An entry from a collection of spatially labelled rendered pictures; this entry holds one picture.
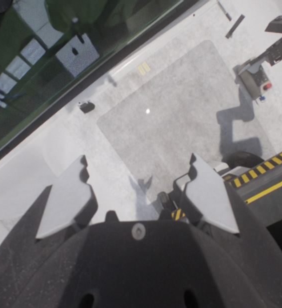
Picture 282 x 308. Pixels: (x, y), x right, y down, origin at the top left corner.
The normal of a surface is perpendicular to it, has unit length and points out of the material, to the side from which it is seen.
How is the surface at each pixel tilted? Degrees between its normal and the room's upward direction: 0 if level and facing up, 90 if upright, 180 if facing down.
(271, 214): 0
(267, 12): 14
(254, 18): 5
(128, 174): 0
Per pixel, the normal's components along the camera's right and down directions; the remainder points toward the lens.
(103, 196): -0.12, 0.14
